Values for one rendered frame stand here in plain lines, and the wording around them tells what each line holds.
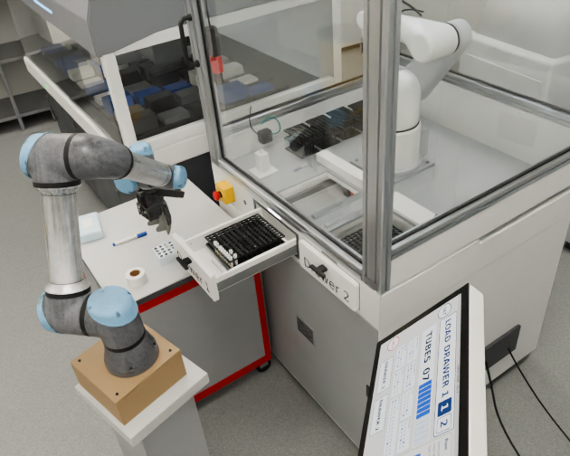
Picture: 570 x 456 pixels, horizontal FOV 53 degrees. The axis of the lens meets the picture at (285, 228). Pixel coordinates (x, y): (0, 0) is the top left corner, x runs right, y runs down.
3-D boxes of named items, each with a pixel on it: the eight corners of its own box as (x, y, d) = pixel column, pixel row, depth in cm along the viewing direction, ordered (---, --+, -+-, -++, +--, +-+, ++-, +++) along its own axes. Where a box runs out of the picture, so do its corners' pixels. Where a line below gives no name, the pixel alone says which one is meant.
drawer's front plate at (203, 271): (214, 302, 184) (209, 276, 177) (176, 258, 204) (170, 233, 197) (220, 299, 185) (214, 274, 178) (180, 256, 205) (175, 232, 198)
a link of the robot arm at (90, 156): (111, 128, 135) (189, 161, 183) (70, 128, 137) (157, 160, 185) (108, 177, 135) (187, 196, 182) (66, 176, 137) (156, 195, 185)
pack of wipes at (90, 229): (104, 238, 227) (101, 229, 225) (80, 245, 225) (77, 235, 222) (99, 219, 239) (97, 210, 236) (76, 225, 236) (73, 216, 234)
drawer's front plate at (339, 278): (355, 312, 175) (355, 286, 169) (299, 265, 195) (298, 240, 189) (359, 309, 176) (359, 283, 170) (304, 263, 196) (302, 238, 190)
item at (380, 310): (378, 330, 171) (379, 295, 162) (215, 191, 242) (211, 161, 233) (573, 213, 211) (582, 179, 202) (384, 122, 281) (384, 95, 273)
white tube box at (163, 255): (161, 266, 210) (158, 259, 208) (152, 255, 216) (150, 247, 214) (191, 253, 215) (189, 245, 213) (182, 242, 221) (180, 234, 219)
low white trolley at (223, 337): (161, 441, 238) (115, 309, 193) (109, 351, 281) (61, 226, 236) (276, 372, 262) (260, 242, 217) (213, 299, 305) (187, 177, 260)
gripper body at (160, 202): (138, 215, 203) (130, 187, 196) (159, 204, 208) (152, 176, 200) (151, 223, 198) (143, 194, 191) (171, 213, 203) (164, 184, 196)
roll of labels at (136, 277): (134, 273, 208) (131, 265, 206) (150, 276, 206) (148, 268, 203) (124, 286, 203) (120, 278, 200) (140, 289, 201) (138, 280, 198)
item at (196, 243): (216, 293, 185) (213, 280, 181) (182, 255, 203) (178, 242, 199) (315, 244, 202) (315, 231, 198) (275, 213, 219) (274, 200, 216)
